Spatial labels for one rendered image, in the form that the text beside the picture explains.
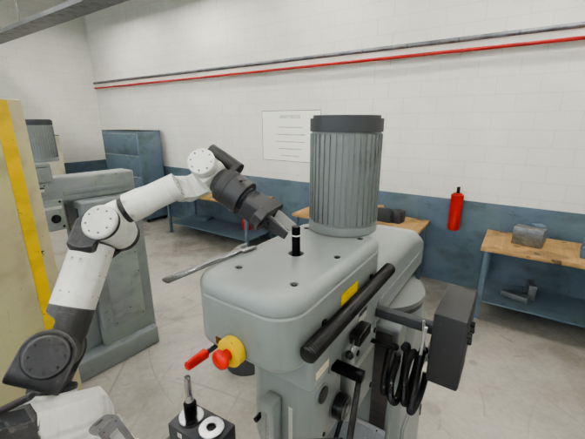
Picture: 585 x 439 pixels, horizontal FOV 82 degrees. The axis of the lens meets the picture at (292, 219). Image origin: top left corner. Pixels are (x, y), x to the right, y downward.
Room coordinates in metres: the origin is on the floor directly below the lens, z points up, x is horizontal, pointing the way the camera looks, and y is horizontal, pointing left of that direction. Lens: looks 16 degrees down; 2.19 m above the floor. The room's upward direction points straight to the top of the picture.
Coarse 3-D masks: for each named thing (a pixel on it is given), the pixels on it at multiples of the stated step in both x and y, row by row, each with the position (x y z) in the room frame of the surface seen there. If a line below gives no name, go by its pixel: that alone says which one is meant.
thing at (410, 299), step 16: (416, 288) 1.19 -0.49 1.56; (400, 304) 1.08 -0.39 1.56; (416, 304) 1.09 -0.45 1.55; (384, 320) 1.03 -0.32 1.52; (384, 336) 0.99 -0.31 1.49; (400, 336) 0.99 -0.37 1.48; (416, 336) 1.11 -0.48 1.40; (384, 352) 0.98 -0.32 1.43; (400, 352) 1.01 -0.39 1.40; (368, 400) 1.01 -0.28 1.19; (384, 400) 0.98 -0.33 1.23; (368, 416) 1.01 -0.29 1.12; (384, 416) 0.97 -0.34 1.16; (400, 416) 1.00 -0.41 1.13; (416, 416) 1.18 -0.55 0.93; (400, 432) 1.00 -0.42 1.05; (416, 432) 1.21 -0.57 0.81
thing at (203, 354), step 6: (204, 348) 0.63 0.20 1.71; (210, 348) 0.64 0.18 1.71; (216, 348) 0.65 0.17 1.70; (198, 354) 0.61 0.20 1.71; (204, 354) 0.62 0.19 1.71; (192, 360) 0.60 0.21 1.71; (198, 360) 0.60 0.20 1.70; (204, 360) 0.61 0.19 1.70; (186, 366) 0.59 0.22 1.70; (192, 366) 0.59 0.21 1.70
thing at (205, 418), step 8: (200, 408) 1.03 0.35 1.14; (176, 416) 1.01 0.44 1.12; (184, 416) 0.99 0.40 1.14; (200, 416) 0.99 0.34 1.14; (208, 416) 1.01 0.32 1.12; (216, 416) 0.99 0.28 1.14; (168, 424) 0.97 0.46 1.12; (176, 424) 0.97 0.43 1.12; (184, 424) 0.96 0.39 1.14; (192, 424) 0.96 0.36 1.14; (200, 424) 0.96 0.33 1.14; (208, 424) 0.96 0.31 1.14; (216, 424) 0.96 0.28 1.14; (224, 424) 0.96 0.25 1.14; (232, 424) 0.97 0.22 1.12; (176, 432) 0.95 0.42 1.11; (184, 432) 0.94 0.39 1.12; (192, 432) 0.94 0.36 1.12; (200, 432) 0.93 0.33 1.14; (208, 432) 0.93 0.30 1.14; (216, 432) 0.93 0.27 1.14; (224, 432) 0.94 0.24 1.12; (232, 432) 0.96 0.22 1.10
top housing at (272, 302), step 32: (256, 256) 0.73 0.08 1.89; (288, 256) 0.73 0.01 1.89; (320, 256) 0.73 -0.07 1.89; (352, 256) 0.74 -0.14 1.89; (224, 288) 0.59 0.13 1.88; (256, 288) 0.57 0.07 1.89; (288, 288) 0.57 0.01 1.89; (320, 288) 0.60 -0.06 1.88; (352, 288) 0.71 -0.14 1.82; (224, 320) 0.58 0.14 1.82; (256, 320) 0.54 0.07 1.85; (288, 320) 0.52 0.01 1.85; (320, 320) 0.59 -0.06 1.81; (256, 352) 0.54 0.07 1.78; (288, 352) 0.52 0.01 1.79
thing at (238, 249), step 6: (240, 246) 0.78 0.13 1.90; (246, 246) 0.79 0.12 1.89; (252, 246) 0.78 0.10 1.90; (228, 252) 0.74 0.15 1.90; (234, 252) 0.74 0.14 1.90; (240, 252) 0.75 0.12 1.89; (246, 252) 0.75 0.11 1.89; (216, 258) 0.70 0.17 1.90; (222, 258) 0.70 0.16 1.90; (228, 258) 0.72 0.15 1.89; (198, 264) 0.67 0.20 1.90; (204, 264) 0.67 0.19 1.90; (210, 264) 0.68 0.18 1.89; (186, 270) 0.64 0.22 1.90; (192, 270) 0.64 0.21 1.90; (198, 270) 0.65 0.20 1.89; (168, 276) 0.61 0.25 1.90; (174, 276) 0.61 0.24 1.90; (180, 276) 0.61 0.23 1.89; (168, 282) 0.59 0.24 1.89
